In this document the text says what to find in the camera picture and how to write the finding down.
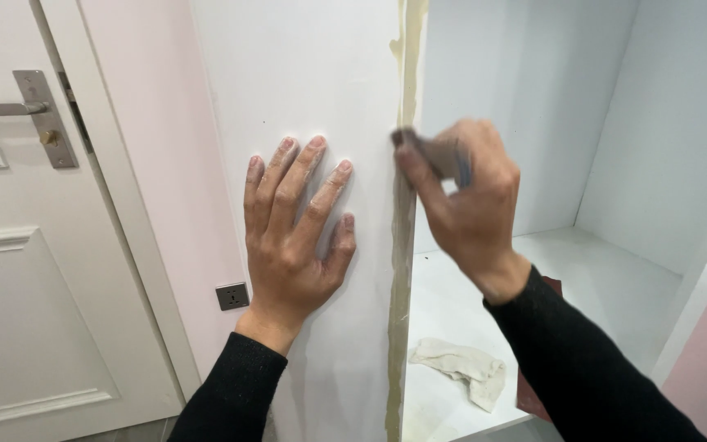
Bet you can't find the white crumpled cloth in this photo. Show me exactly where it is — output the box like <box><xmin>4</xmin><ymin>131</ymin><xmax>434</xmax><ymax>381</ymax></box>
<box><xmin>408</xmin><ymin>338</ymin><xmax>507</xmax><ymax>413</ymax></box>

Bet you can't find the white cabinet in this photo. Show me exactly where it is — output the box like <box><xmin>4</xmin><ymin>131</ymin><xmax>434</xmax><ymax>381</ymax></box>
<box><xmin>189</xmin><ymin>0</ymin><xmax>707</xmax><ymax>442</ymax></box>

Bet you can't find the dark red sandpaper sheet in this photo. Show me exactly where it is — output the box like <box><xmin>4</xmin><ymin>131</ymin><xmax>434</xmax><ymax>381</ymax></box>
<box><xmin>516</xmin><ymin>275</ymin><xmax>564</xmax><ymax>423</ymax></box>

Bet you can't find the grey wall socket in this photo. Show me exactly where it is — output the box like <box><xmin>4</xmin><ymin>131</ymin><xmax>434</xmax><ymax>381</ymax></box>
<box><xmin>215</xmin><ymin>282</ymin><xmax>250</xmax><ymax>312</ymax></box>

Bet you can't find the white panelled door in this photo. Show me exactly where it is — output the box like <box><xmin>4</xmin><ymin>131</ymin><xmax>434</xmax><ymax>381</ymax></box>
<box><xmin>0</xmin><ymin>0</ymin><xmax>184</xmax><ymax>442</ymax></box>

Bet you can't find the person's right hand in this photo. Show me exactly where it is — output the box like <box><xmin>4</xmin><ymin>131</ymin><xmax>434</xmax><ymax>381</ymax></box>
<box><xmin>393</xmin><ymin>118</ymin><xmax>533</xmax><ymax>307</ymax></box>

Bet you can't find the grey sanding block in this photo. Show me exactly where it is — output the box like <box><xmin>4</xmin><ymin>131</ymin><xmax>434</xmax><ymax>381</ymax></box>
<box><xmin>390</xmin><ymin>127</ymin><xmax>472</xmax><ymax>189</ymax></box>

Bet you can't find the person's left hand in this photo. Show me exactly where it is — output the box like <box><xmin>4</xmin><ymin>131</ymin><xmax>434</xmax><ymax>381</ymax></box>
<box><xmin>234</xmin><ymin>135</ymin><xmax>357</xmax><ymax>357</ymax></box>

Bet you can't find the silver door handle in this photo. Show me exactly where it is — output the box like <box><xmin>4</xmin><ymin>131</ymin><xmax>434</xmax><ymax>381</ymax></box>
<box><xmin>0</xmin><ymin>69</ymin><xmax>79</xmax><ymax>169</ymax></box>

